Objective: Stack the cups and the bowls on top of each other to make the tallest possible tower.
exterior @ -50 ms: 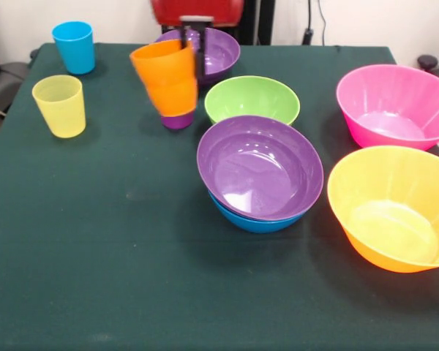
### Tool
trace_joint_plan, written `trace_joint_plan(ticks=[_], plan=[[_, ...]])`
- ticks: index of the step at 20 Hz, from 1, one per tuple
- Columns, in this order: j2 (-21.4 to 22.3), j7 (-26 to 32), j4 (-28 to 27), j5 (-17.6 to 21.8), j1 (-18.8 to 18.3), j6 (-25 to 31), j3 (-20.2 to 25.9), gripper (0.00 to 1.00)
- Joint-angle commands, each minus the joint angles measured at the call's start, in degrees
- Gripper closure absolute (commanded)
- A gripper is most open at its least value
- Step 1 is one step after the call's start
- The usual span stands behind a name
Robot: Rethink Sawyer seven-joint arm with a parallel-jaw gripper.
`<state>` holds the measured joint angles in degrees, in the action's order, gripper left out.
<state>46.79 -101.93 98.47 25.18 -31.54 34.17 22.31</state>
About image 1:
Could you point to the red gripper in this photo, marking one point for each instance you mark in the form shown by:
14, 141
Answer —
197, 11

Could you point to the orange cup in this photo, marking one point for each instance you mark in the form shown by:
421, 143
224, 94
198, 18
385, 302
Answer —
173, 98
164, 66

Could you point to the purple bowl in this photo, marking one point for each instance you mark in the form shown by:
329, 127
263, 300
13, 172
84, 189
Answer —
219, 51
259, 172

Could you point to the purple cup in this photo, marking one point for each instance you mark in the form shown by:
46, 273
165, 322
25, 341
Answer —
177, 121

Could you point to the green bowl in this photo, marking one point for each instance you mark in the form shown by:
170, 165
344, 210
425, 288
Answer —
252, 98

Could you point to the blue cup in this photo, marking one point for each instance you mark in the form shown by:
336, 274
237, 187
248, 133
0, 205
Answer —
75, 47

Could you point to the yellow cup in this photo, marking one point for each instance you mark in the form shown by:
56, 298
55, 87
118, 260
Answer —
60, 109

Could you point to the blue bowl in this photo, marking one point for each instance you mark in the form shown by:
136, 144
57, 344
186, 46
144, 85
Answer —
256, 225

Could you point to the black office chair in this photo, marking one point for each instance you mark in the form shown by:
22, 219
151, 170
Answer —
3, 84
433, 67

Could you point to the pink bowl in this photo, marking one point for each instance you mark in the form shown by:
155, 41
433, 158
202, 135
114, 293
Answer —
391, 109

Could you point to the dark green table cloth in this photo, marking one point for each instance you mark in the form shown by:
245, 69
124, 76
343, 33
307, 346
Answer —
95, 237

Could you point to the orange bowl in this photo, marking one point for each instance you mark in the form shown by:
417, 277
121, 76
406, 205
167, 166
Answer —
391, 219

